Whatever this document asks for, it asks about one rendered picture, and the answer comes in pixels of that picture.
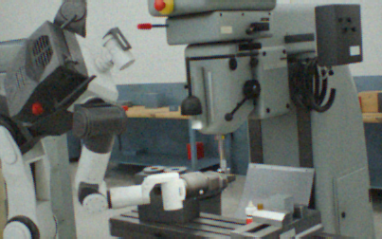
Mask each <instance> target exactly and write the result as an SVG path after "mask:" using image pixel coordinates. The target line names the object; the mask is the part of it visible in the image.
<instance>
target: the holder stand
mask: <svg viewBox="0 0 382 239"><path fill-rule="evenodd" d="M143 171H144V172H140V173H138V174H136V175H135V182H136V185H142V183H143V181H145V179H146V178H147V176H150V175H163V174H166V173H173V172H176V173H178V175H179V176H181V175H186V174H189V173H191V172H196V170H187V168H183V167H177V168H168V169H166V168H165V167H163V166H154V167H150V168H145V169H144V170H143ZM157 185H160V183H155V184H154V186H157ZM153 189H154V187H152V189H151V190H150V191H149V197H150V198H149V201H150V203H147V204H142V205H137V209H138V219H139V220H146V221H158V222H165V223H178V224H185V223H188V222H190V221H191V220H192V219H195V218H196V217H197V216H200V210H199V202H198V197H196V199H194V198H193V199H187V200H186V199H183V200H182V201H183V208H180V209H178V210H164V206H163V195H159V196H155V195H154V191H153Z"/></svg>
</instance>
